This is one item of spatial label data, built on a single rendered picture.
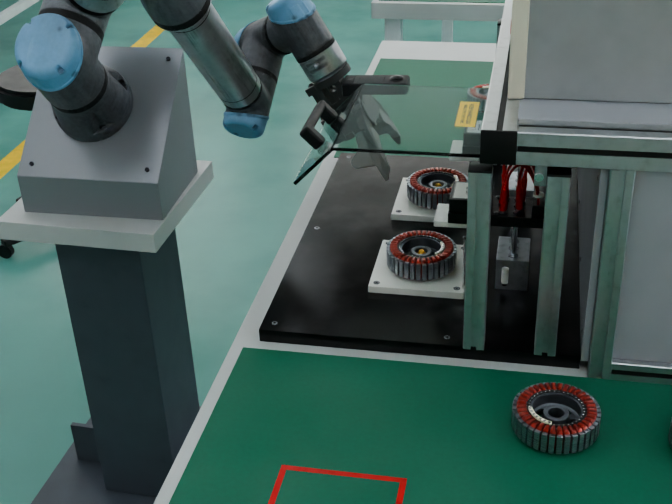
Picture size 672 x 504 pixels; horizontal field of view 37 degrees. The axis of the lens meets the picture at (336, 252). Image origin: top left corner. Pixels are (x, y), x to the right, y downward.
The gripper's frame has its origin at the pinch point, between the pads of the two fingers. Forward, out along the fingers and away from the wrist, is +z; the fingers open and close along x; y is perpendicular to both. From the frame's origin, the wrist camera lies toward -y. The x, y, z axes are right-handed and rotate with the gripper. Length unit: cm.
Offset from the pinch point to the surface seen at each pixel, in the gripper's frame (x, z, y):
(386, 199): -0.4, 5.9, 6.0
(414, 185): 3.0, 4.5, -1.4
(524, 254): 25.8, 14.1, -19.1
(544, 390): 54, 20, -20
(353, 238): 14.9, 4.2, 8.9
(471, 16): -133, 13, 5
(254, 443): 67, 4, 13
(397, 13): -133, 2, 24
